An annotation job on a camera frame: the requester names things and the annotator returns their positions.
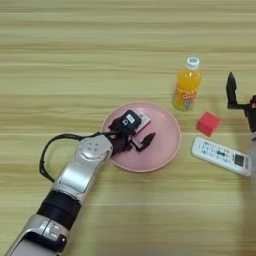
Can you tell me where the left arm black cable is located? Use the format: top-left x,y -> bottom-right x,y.
39,132 -> 112,184

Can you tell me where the orange juice bottle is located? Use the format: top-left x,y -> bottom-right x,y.
172,56 -> 203,112

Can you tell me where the pink round plate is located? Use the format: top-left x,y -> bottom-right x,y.
100,101 -> 183,173

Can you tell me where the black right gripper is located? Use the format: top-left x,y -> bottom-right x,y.
225,71 -> 256,133

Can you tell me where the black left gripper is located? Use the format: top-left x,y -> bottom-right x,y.
107,114 -> 157,156

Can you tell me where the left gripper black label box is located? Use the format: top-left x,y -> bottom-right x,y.
118,109 -> 143,132

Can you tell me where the white remote control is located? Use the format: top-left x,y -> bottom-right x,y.
191,136 -> 254,177

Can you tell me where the small pink card box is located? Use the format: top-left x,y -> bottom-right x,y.
134,113 -> 152,133

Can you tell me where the red cube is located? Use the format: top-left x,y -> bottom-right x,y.
195,111 -> 222,138

